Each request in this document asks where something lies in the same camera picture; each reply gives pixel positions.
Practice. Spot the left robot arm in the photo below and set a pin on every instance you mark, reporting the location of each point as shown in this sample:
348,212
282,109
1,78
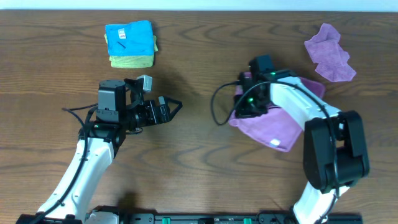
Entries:
121,110

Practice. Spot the crumpled purple cloth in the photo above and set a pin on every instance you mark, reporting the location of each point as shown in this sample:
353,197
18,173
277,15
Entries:
332,61

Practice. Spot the purple cloth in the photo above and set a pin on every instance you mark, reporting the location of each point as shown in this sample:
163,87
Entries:
276,129
332,61

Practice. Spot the folded blue cloth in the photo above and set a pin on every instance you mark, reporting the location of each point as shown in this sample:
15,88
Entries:
132,39

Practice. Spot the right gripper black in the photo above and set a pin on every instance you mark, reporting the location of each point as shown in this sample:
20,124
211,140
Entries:
242,111

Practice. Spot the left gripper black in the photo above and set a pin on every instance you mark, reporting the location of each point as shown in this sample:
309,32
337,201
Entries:
163,111

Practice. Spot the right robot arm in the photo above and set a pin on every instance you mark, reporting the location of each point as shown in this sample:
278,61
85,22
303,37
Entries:
335,155

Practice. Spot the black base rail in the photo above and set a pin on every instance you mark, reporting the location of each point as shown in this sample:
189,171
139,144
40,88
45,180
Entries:
202,218

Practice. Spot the folded green cloth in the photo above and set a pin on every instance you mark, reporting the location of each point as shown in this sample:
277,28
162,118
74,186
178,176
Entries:
143,61

